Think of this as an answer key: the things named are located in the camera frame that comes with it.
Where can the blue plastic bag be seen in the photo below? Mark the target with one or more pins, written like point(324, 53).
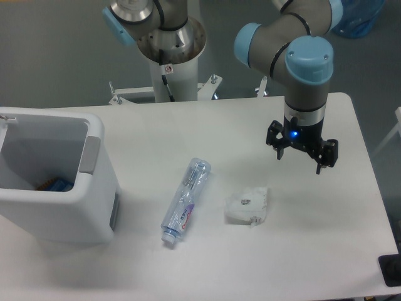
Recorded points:
point(358, 18)

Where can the blue orange item in bin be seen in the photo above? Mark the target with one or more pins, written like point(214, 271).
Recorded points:
point(56, 185)

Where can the white frame at right edge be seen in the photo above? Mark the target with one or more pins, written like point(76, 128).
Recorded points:
point(394, 131)

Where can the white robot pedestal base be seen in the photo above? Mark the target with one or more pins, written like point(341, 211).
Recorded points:
point(172, 57)

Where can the clear plastic water bottle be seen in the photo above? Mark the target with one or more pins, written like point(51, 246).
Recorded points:
point(187, 194)

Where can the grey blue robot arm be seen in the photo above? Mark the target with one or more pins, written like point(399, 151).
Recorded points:
point(291, 51)

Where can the white trash can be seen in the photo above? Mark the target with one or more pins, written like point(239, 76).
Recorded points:
point(40, 144)

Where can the black clamp at table edge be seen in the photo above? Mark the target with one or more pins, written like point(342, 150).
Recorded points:
point(390, 267)

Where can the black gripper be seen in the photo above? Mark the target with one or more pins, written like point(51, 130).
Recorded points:
point(302, 131)

